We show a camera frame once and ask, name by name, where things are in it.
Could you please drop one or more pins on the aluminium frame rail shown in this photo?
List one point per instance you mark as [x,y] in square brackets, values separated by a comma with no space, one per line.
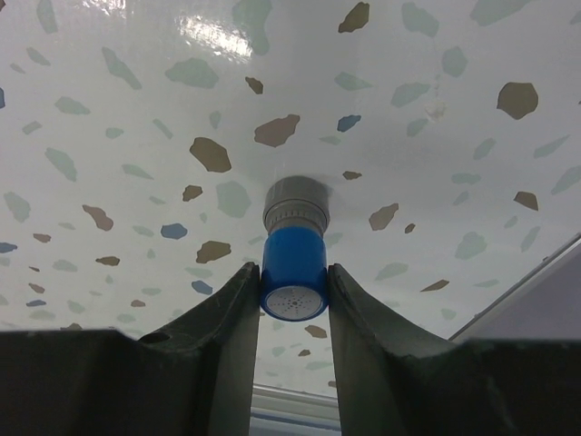
[510,317]

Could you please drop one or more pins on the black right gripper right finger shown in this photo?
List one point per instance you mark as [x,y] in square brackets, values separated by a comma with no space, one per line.
[395,378]

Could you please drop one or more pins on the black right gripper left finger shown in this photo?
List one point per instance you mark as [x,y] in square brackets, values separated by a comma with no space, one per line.
[193,376]

